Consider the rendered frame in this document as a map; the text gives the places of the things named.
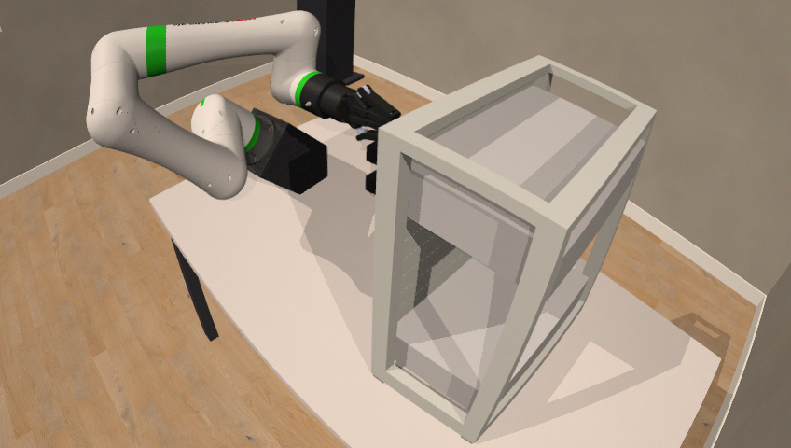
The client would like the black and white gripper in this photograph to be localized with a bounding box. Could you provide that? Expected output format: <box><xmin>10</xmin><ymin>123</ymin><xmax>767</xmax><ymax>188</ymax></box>
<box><xmin>320</xmin><ymin>84</ymin><xmax>401</xmax><ymax>141</ymax></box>

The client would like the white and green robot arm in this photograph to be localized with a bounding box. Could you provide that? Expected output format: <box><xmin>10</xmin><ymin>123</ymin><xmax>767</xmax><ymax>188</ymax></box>
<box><xmin>86</xmin><ymin>10</ymin><xmax>346</xmax><ymax>200</ymax></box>

